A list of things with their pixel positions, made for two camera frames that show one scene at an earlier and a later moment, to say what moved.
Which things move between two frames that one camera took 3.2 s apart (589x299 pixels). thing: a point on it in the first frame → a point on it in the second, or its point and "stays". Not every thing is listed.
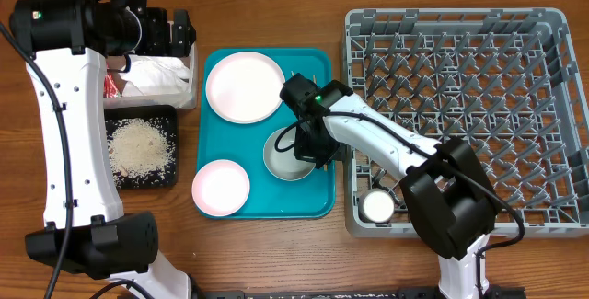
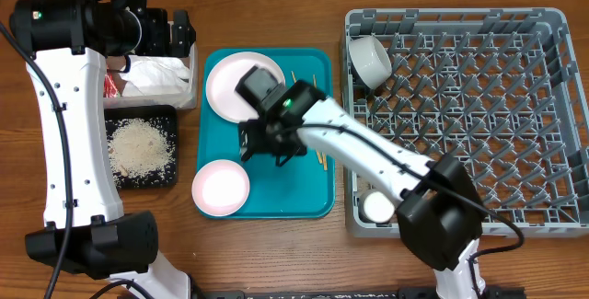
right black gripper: (301, 154) → (252, 143)
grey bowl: (280, 157) → (370, 61)
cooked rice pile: (141, 151) stays
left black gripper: (159, 44) stays
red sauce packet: (109, 86) stays
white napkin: (155, 75) stays
